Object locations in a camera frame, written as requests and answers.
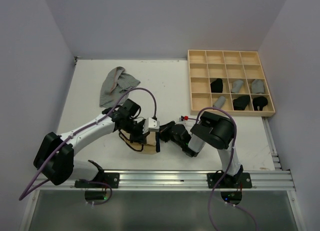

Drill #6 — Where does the beige underwear with navy trim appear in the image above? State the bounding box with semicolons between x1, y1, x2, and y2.
118;130;160;155

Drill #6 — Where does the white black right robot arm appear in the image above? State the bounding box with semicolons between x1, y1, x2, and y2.
159;111;243;188

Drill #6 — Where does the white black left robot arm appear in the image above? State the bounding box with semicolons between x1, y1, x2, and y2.
33;99;158;188

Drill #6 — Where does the grey striped underwear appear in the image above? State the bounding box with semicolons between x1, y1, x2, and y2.
99;66;141;109

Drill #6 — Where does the grey rolled sock lower left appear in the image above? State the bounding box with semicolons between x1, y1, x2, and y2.
213;96;226;109

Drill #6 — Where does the grey rolled sock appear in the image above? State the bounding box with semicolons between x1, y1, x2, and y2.
213;96;226;109
231;79;244;94
251;79;265;94

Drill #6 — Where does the black rolled sock upper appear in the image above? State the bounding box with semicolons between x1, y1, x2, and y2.
210;78;224;93

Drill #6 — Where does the black rolled sock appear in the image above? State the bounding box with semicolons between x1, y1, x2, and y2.
232;95;251;111
210;78;224;93
252;96;268;111

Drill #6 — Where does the black rolled sock lower middle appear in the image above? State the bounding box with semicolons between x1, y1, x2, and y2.
232;95;251;111

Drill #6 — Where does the grey rolled sock middle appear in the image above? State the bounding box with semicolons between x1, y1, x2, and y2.
231;79;244;94

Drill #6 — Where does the wooden compartment tray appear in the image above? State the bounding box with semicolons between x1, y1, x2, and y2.
187;49;276;117

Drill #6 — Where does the black rolled sock lower right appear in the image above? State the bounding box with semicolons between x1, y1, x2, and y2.
252;96;268;111

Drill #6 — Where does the grey rolled sock right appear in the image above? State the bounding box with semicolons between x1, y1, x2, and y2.
251;79;265;94

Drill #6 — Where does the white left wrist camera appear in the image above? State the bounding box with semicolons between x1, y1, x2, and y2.
143;117;160;134

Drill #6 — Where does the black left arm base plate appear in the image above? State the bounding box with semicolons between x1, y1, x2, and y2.
74;172;120;189

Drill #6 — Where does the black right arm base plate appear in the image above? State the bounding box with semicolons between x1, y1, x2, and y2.
206;172;253;189

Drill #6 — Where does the aluminium frame rail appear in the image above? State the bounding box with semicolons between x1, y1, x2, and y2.
32;168;297;192

